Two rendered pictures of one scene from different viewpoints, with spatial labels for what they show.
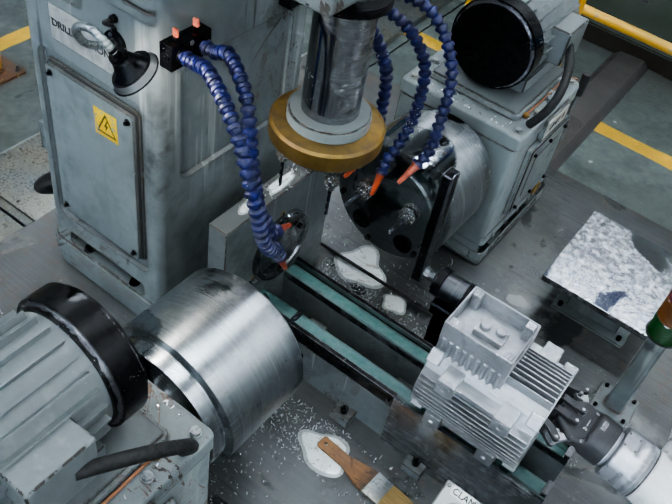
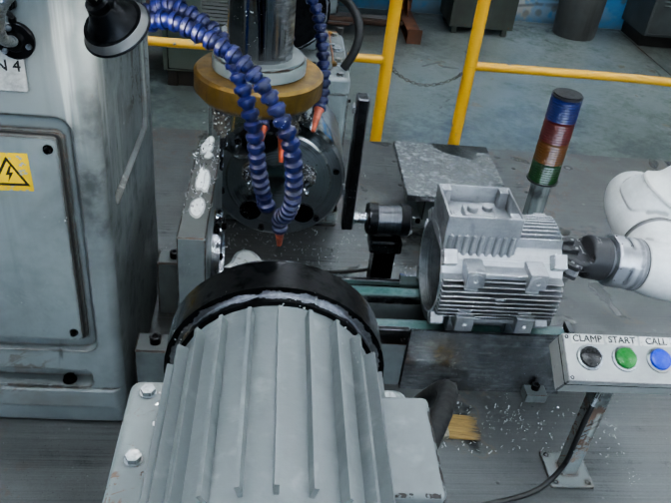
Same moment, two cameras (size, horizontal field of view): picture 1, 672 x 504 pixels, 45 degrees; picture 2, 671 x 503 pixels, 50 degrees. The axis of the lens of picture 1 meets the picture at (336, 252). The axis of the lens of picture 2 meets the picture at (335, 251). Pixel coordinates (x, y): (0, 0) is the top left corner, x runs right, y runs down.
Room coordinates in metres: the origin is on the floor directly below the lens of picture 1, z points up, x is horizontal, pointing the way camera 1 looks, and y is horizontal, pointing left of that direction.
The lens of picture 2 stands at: (0.15, 0.50, 1.71)
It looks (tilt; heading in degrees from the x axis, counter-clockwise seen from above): 35 degrees down; 325
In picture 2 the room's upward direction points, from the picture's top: 7 degrees clockwise
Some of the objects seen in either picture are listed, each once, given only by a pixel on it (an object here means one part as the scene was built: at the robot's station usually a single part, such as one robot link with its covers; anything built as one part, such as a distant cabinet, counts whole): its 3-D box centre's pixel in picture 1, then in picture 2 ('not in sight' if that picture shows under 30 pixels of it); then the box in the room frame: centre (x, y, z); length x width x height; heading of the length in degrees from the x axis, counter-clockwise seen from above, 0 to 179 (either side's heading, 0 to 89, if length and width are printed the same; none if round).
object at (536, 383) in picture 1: (492, 385); (486, 267); (0.82, -0.30, 1.02); 0.20 x 0.19 x 0.19; 62
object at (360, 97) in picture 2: (434, 228); (354, 165); (1.04, -0.16, 1.12); 0.04 x 0.03 x 0.26; 61
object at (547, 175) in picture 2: (668, 326); (544, 170); (0.99, -0.60, 1.05); 0.06 x 0.06 x 0.04
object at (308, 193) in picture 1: (254, 244); (181, 271); (1.06, 0.15, 0.97); 0.30 x 0.11 x 0.34; 151
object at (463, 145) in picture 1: (422, 176); (279, 150); (1.28, -0.14, 1.04); 0.41 x 0.25 x 0.25; 151
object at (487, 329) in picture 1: (487, 337); (475, 220); (0.83, -0.26, 1.11); 0.12 x 0.11 x 0.07; 62
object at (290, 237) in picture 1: (282, 246); (219, 252); (1.03, 0.10, 1.01); 0.15 x 0.02 x 0.15; 151
